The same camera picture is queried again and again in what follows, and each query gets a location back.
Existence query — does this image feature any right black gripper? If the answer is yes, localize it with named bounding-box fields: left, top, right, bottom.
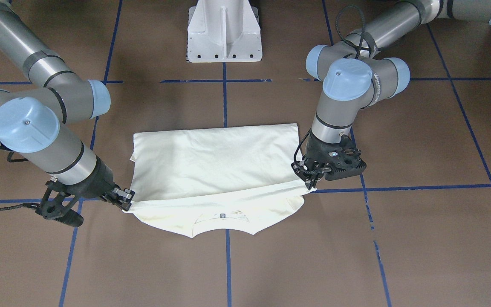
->
left=64, top=157, right=135, bottom=211

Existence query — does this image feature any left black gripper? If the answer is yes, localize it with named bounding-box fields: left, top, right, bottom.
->
left=292, top=130, right=350, bottom=190

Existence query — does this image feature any cream long sleeve shirt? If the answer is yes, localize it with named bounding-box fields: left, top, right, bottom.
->
left=129, top=124, right=311, bottom=238

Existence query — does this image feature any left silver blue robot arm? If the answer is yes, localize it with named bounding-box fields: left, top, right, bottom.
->
left=292, top=0, right=491, bottom=190

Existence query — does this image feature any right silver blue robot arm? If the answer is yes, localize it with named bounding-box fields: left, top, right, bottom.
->
left=0, top=0, right=134, bottom=211

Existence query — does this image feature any white mounting pillar with base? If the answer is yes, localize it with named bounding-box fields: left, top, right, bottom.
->
left=186, top=0, right=263, bottom=64

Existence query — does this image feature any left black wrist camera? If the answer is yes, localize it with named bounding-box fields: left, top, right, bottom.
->
left=325, top=138, right=367, bottom=181

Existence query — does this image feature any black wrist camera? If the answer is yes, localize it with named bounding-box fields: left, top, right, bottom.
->
left=35, top=180, right=84, bottom=227
left=325, top=138, right=367, bottom=181

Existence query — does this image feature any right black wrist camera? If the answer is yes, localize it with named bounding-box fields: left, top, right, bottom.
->
left=35, top=180, right=84, bottom=227

